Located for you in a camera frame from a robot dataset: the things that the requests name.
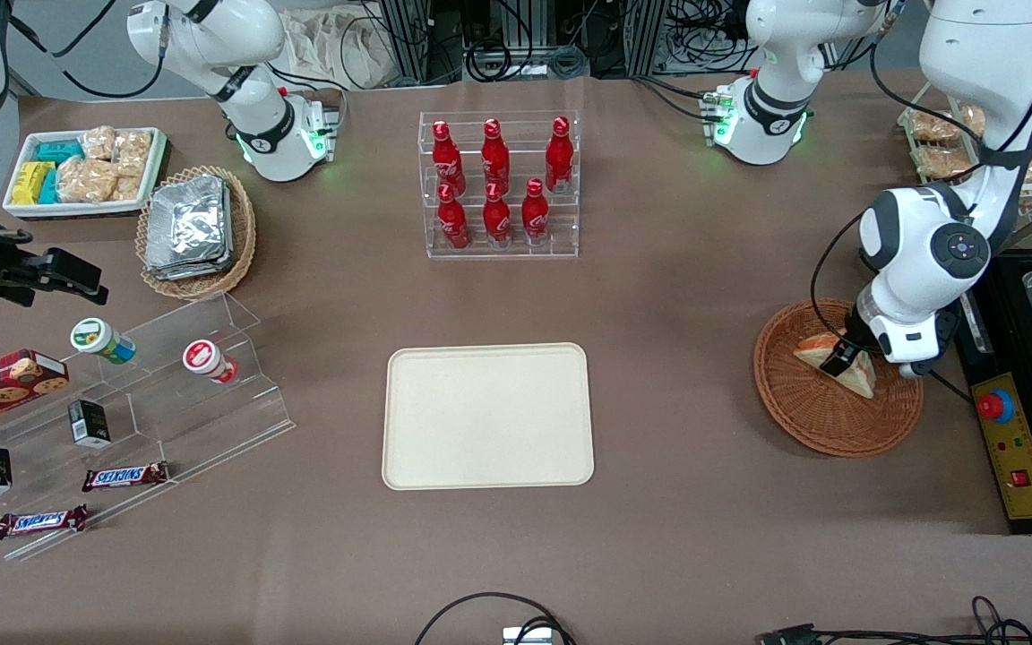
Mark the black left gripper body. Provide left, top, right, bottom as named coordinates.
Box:
left=841, top=305, right=881, bottom=356

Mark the triangular sandwich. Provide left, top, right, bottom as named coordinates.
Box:
left=793, top=333, right=877, bottom=400

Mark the brown round wicker basket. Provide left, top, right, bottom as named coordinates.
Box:
left=753, top=298, right=925, bottom=459

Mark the tan oval wicker basket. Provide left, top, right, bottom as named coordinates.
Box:
left=135, top=165, right=257, bottom=301

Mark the cream rectangular tray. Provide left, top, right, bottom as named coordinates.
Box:
left=382, top=342, right=596, bottom=491

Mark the green lid yogurt cup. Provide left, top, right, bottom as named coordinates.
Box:
left=70, top=317, right=137, bottom=365

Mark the white rectangular snack bin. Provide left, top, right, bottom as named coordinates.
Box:
left=2, top=126, right=169, bottom=220

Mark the yellow snack packet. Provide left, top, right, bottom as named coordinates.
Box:
left=12, top=161, right=56, bottom=205

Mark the silver foil packet stack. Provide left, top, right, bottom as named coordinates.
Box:
left=144, top=175, right=235, bottom=281

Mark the red lid yogurt cup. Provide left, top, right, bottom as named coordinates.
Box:
left=182, top=340, right=239, bottom=384

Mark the clear acrylic stepped stand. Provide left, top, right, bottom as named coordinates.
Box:
left=0, top=291, right=297, bottom=563

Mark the brown snickers bar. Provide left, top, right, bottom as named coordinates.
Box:
left=82, top=461, right=170, bottom=493
left=0, top=504, right=89, bottom=540

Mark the red cola bottle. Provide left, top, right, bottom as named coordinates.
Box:
left=483, top=182, right=512, bottom=247
left=431, top=120, right=467, bottom=196
left=545, top=116, right=574, bottom=194
left=481, top=118, right=512, bottom=194
left=437, top=183, right=471, bottom=251
left=521, top=177, right=551, bottom=246

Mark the clear acrylic bottle rack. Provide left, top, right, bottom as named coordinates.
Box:
left=418, top=110, right=581, bottom=261

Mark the beige cloth bag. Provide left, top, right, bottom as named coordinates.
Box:
left=279, top=9, right=391, bottom=90

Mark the black appliance power cable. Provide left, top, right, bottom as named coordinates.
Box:
left=928, top=367, right=974, bottom=404

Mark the black cable bundle with plug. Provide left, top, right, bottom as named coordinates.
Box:
left=758, top=596, right=1032, bottom=645

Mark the aluminium frame rack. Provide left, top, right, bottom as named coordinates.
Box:
left=377, top=0, right=463, bottom=86

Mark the black looped cable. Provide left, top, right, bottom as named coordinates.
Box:
left=415, top=592, right=575, bottom=645

